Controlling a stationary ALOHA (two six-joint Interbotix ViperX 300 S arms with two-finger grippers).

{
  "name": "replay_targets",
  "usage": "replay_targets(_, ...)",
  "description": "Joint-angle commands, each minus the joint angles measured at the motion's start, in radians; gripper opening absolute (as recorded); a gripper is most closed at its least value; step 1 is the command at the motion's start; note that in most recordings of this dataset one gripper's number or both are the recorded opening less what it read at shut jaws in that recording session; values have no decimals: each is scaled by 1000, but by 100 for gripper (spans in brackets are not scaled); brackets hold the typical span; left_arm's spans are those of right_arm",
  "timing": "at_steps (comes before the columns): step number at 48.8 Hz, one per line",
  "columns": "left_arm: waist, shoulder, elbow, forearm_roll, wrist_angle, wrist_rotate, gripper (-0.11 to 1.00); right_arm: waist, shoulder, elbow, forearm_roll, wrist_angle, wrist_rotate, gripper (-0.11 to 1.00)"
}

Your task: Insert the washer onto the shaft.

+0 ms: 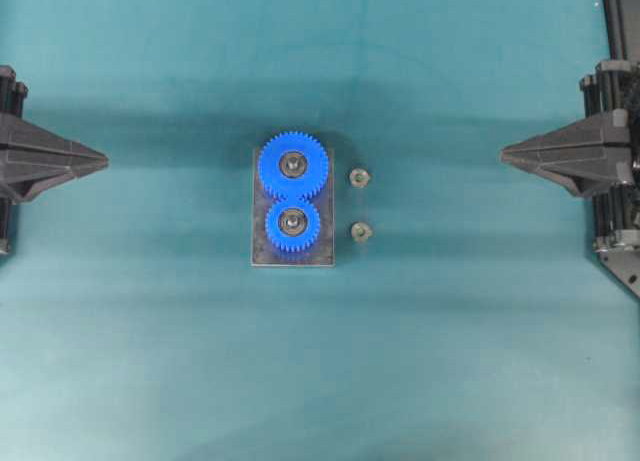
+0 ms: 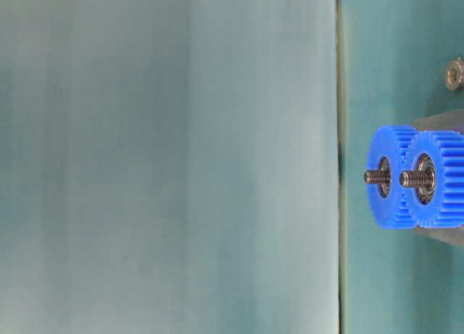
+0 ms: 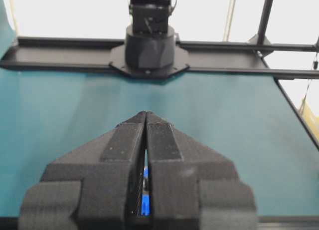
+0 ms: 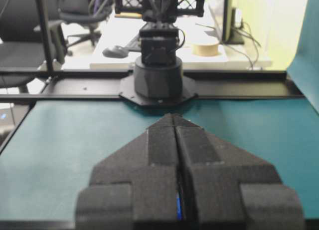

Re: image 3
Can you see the black aluminium frame rail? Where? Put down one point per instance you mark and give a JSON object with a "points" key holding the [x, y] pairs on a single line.
{"points": [[105, 56]]}

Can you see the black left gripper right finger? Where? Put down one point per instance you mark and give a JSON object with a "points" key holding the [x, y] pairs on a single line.
{"points": [[192, 186]]}

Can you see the black vertical frame post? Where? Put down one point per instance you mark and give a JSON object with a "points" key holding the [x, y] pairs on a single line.
{"points": [[264, 21]]}

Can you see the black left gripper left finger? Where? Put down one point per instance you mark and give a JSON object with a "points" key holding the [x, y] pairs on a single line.
{"points": [[94, 187]]}

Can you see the blue plastic gear left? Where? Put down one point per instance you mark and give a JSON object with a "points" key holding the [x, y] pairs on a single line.
{"points": [[146, 210]]}

